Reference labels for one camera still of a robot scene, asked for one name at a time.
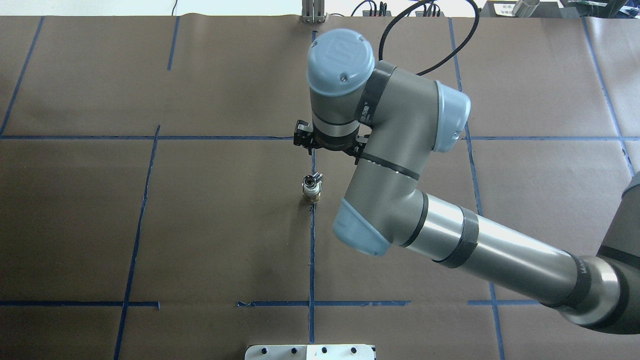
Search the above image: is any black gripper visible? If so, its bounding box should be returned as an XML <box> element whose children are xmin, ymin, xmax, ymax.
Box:
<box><xmin>310</xmin><ymin>131</ymin><xmax>371</xmax><ymax>166</ymax></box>

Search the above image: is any silver metal elbow fitting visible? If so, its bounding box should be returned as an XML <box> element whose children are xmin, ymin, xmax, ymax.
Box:
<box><xmin>302</xmin><ymin>172</ymin><xmax>323</xmax><ymax>188</ymax></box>

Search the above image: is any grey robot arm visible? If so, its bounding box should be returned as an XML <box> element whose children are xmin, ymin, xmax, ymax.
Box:
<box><xmin>295</xmin><ymin>28</ymin><xmax>639</xmax><ymax>335</ymax></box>

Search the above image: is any black power strip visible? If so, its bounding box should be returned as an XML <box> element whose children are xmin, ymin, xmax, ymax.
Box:
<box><xmin>347</xmin><ymin>0</ymin><xmax>444</xmax><ymax>18</ymax></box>

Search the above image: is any grey equipment box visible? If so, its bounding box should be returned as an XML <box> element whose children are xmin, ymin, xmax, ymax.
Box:
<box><xmin>479</xmin><ymin>0</ymin><xmax>562</xmax><ymax>19</ymax></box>

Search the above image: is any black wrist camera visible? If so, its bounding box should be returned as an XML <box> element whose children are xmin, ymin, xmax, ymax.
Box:
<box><xmin>293</xmin><ymin>119</ymin><xmax>315</xmax><ymax>156</ymax></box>

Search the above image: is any aluminium frame post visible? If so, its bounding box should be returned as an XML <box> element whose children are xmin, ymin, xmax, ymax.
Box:
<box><xmin>301</xmin><ymin>0</ymin><xmax>327</xmax><ymax>24</ymax></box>

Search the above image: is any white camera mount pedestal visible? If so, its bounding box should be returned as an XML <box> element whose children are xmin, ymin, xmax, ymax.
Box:
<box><xmin>244</xmin><ymin>343</ymin><xmax>377</xmax><ymax>360</ymax></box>

